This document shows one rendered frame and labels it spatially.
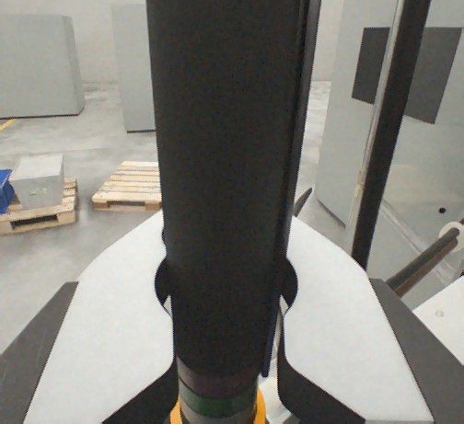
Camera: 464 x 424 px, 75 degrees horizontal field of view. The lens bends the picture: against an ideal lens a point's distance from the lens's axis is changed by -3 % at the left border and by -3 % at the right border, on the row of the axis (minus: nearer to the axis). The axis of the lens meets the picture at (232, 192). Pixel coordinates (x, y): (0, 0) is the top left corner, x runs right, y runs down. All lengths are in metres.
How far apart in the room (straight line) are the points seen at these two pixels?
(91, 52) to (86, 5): 1.43
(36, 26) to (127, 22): 2.31
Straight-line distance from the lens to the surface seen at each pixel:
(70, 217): 3.24
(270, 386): 0.20
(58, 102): 7.52
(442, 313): 0.59
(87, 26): 12.41
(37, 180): 3.21
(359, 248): 0.18
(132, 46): 5.66
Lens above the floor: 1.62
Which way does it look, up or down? 27 degrees down
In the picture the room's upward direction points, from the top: 2 degrees clockwise
